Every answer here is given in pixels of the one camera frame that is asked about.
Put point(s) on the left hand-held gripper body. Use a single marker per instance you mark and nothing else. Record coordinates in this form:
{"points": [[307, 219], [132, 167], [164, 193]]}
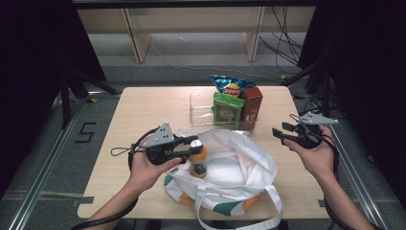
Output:
{"points": [[162, 140]]}

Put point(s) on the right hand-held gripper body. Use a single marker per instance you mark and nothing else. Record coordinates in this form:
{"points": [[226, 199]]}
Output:
{"points": [[308, 135]]}

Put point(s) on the orange juice bottle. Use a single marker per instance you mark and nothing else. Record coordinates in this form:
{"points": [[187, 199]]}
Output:
{"points": [[198, 163]]}

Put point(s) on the clear plastic tray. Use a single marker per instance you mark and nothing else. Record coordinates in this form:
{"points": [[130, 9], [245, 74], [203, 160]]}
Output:
{"points": [[201, 111]]}

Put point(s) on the brown carton box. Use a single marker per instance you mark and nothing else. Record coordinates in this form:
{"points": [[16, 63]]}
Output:
{"points": [[252, 107]]}

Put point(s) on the green snack packet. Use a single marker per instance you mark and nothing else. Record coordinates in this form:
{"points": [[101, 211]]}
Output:
{"points": [[227, 110]]}

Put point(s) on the white tote bag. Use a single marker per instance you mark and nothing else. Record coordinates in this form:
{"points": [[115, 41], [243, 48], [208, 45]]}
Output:
{"points": [[236, 188]]}

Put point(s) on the blue chip bag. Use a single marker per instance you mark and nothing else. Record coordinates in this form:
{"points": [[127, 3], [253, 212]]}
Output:
{"points": [[231, 84]]}

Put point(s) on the person's right hand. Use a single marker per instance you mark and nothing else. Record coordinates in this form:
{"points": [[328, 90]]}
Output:
{"points": [[319, 159]]}

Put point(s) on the person's left hand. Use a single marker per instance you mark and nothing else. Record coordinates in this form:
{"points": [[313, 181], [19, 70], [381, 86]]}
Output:
{"points": [[145, 174]]}

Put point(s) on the black metal stand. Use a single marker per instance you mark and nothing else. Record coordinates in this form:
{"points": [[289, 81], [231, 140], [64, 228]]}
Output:
{"points": [[65, 96], [324, 89]]}

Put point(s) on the beige wooden desk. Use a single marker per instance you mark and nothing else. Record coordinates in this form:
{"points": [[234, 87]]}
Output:
{"points": [[191, 19]]}

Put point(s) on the metal floor rail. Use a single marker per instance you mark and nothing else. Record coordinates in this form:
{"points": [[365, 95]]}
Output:
{"points": [[41, 179], [357, 185]]}

